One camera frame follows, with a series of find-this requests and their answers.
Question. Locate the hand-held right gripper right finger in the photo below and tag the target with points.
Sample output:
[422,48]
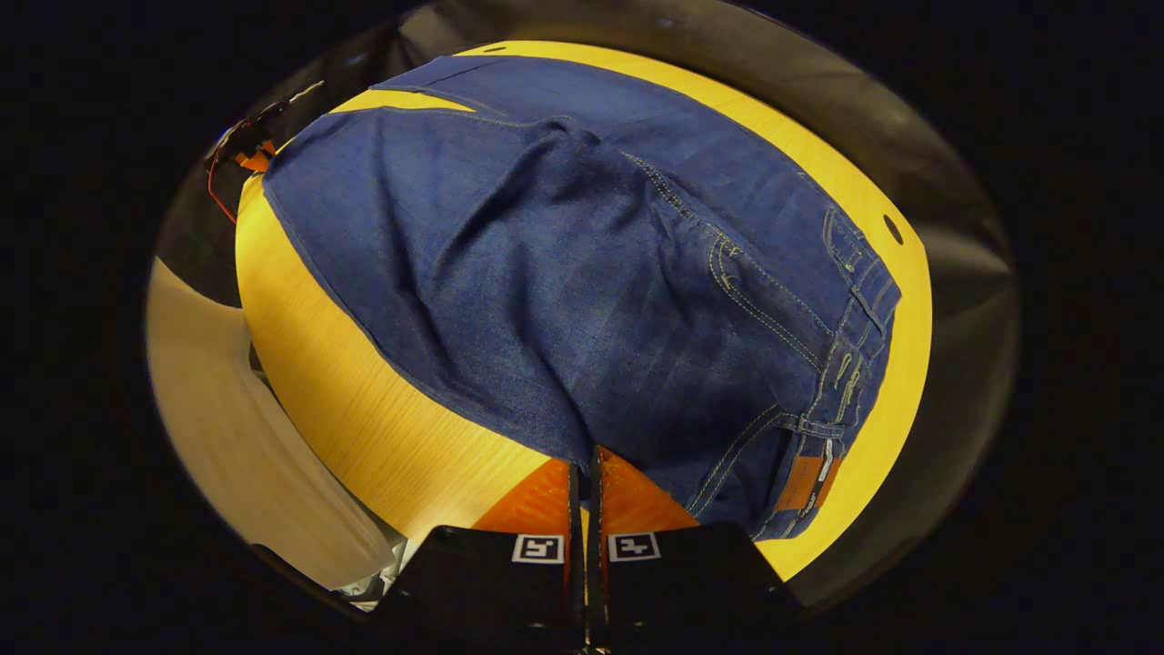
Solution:
[682,582]

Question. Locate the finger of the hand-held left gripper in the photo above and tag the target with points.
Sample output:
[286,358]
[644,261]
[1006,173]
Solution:
[256,158]

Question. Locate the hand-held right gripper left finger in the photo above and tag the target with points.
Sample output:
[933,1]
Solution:
[491,582]

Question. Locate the blue denim jeans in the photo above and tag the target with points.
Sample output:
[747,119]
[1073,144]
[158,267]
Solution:
[591,273]

